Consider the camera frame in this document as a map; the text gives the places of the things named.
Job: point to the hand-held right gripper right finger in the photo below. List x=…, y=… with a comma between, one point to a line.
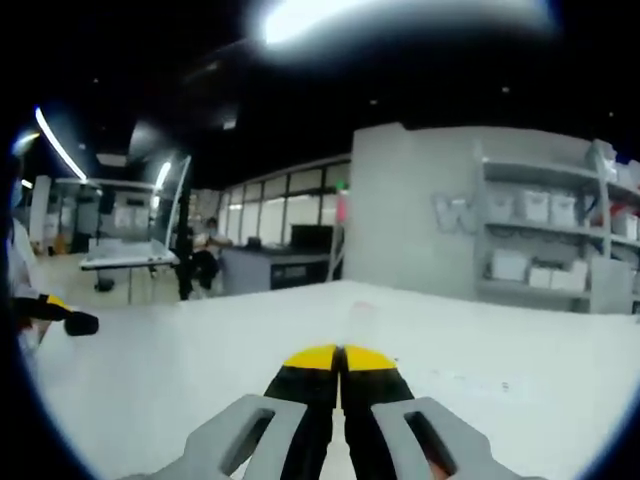
x=375, y=400

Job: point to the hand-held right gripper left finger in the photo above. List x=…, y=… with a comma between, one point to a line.
x=300, y=400

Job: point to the white desk with black legs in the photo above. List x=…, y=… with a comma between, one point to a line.
x=125, y=260

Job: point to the black box with labels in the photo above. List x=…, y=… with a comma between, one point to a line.
x=289, y=276

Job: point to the black pole stand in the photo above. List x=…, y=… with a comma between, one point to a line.
x=185, y=250

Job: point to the grey counter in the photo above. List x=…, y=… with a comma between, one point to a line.
x=245, y=270

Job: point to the ceiling light bar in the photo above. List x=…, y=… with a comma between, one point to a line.
x=163, y=175
x=60, y=145

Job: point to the black flat monitor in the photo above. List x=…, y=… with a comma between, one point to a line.
x=312, y=236

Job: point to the pink hanging object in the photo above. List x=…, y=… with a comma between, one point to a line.
x=342, y=210

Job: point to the grey metal shelf rack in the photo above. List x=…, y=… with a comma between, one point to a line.
x=480, y=225

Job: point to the green exit sign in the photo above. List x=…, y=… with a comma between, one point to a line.
x=341, y=186

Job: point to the rows of white storage boxes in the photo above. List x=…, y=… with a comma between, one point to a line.
x=535, y=205

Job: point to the grey board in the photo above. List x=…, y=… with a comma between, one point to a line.
x=612, y=285

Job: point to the clear plastic bin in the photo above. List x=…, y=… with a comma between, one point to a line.
x=606, y=152

